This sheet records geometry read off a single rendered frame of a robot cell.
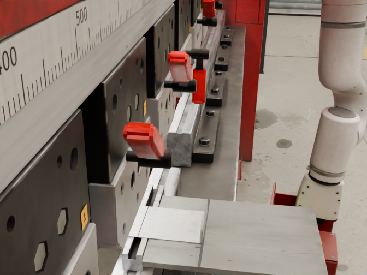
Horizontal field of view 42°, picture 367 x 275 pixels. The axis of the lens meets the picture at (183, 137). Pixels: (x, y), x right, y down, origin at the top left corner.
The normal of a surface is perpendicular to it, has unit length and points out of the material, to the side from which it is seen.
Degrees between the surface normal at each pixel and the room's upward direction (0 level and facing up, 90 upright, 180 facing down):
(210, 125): 0
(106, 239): 90
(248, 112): 90
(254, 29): 90
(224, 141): 0
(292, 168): 0
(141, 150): 139
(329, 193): 88
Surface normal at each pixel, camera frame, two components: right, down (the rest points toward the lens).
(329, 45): -0.72, 0.28
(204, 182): 0.02, -0.90
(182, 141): -0.13, 0.42
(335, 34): -0.51, 0.32
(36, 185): 0.99, 0.07
